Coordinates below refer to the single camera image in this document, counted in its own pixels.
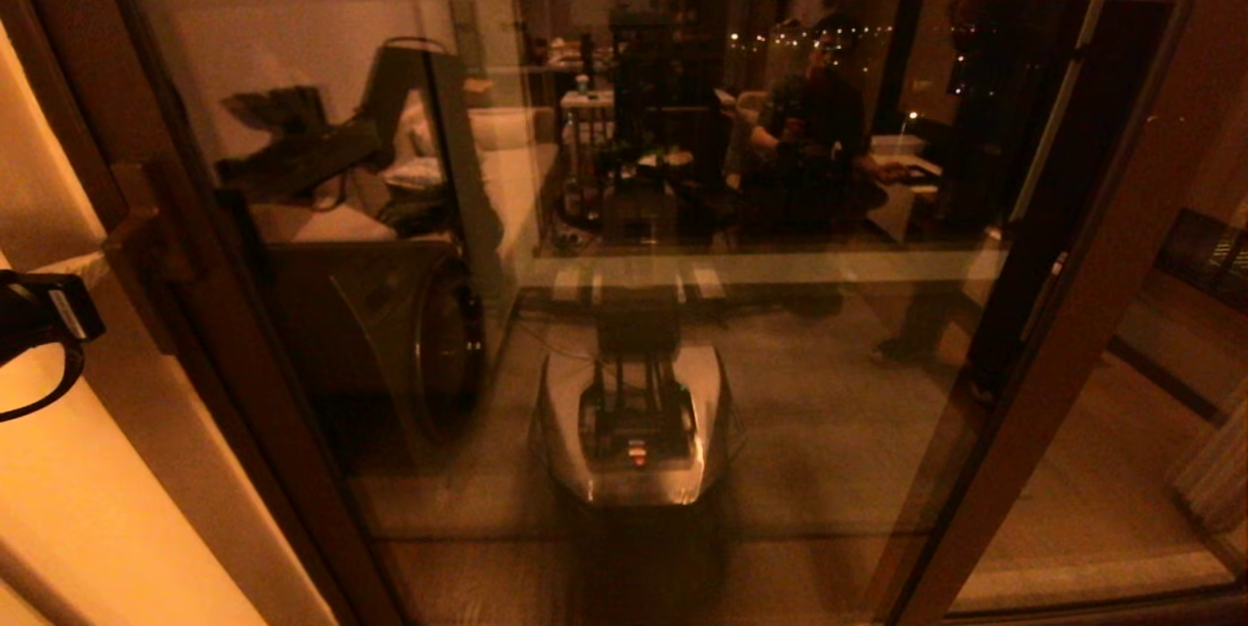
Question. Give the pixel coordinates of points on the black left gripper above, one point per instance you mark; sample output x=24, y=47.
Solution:
x=39, y=314

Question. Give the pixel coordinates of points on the brown framed sliding glass door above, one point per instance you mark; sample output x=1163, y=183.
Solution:
x=1068, y=333

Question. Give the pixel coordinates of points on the grey front-load washing machine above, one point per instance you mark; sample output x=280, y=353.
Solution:
x=448, y=353

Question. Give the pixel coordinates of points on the glass window with wooden frame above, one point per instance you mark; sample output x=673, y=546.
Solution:
x=1170, y=509

